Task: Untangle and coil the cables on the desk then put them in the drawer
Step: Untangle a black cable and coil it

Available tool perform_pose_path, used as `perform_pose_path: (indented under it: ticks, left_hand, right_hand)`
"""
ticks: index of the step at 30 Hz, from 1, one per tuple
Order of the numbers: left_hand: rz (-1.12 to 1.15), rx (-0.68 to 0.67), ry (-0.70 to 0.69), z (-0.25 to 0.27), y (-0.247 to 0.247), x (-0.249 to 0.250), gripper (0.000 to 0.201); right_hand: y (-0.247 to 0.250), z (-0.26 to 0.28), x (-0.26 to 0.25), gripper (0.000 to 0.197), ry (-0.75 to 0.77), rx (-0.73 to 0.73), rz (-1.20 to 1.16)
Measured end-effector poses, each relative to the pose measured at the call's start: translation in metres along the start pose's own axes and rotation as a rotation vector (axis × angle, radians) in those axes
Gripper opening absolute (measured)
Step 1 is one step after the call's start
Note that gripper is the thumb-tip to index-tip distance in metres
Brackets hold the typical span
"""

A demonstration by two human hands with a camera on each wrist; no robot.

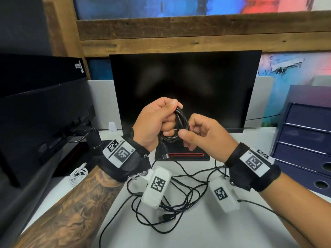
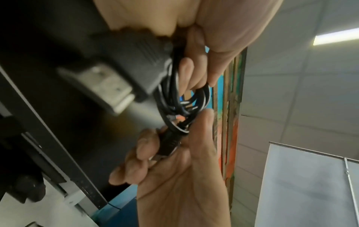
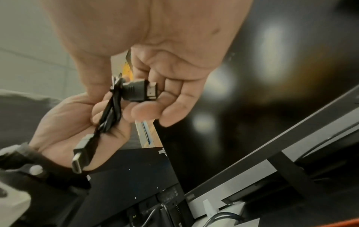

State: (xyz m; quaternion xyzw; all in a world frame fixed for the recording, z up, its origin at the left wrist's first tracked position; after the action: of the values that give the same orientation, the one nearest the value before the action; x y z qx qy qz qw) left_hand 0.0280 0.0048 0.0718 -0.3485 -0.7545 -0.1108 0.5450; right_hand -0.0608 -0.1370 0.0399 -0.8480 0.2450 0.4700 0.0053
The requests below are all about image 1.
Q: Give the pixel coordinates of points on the person's left hand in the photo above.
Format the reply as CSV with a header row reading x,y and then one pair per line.
x,y
152,121

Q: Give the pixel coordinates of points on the person's right hand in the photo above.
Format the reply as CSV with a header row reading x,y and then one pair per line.
x,y
212,139

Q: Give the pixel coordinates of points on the navy blue drawer unit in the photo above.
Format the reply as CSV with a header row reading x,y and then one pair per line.
x,y
305,149

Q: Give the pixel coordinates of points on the person's right forearm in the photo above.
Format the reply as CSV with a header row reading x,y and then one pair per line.
x,y
300,209

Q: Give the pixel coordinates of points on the person's left forearm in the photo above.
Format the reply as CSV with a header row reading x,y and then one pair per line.
x,y
72,211

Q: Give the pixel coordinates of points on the white partition panel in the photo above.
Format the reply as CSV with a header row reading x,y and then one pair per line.
x,y
258,100
103,103

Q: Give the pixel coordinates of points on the black computer monitor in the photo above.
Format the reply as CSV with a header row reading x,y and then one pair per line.
x,y
186,80

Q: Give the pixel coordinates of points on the black panel with white sticker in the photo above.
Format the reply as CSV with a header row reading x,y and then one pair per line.
x,y
38,74

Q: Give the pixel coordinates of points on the white background table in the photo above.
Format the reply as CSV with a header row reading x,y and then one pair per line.
x,y
322,81

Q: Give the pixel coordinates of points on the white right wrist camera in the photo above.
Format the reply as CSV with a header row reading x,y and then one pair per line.
x,y
222,194

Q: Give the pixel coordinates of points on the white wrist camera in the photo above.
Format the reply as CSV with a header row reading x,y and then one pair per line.
x,y
157,185
222,194

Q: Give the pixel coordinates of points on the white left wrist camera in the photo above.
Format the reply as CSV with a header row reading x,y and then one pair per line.
x,y
157,185

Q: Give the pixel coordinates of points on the black monitor arm base plate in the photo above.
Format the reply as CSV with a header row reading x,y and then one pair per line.
x,y
75,162

